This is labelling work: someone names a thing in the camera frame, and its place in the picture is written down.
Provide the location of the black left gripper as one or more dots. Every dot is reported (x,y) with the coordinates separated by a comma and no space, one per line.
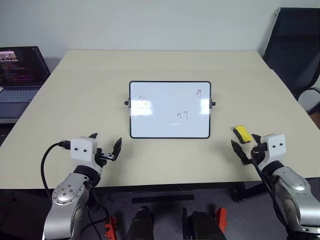
(101,156)

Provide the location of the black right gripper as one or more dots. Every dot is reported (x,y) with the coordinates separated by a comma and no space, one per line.
(259,151)

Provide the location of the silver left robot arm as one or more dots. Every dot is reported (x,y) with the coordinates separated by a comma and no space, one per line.
(66,195)

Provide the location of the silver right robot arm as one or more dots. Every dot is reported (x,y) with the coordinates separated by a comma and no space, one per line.
(292,185)

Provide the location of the yellow and black eraser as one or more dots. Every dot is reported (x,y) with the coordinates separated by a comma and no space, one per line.
(243,132)

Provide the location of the black table leg foot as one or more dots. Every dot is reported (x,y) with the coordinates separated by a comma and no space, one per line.
(238,192)

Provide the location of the black-framed tabletop whiteboard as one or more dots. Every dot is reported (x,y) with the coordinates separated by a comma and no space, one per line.
(170,105)

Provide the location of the grey chair seat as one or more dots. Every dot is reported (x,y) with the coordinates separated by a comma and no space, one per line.
(310,100)

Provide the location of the orange-red clamp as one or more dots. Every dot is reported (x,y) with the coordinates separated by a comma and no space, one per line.
(110,227)
(222,218)

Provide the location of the black floor strip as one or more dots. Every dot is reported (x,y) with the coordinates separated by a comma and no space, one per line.
(162,198)

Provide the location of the dark rounded shape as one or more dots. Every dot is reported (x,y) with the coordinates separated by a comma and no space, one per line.
(141,222)
(203,225)

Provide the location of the open grey laptop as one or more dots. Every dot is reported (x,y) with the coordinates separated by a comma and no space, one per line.
(17,96)

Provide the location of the black upright bar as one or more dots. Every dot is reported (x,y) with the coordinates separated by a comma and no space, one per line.
(184,222)

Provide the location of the black mesh office chair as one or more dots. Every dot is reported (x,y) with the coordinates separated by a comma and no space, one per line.
(290,50)

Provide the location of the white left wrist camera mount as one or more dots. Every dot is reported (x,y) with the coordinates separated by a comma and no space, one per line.
(82,150)

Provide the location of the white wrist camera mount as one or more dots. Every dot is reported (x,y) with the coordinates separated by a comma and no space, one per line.
(275,147)
(82,150)

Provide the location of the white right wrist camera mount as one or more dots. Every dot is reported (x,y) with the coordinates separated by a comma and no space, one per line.
(275,147)

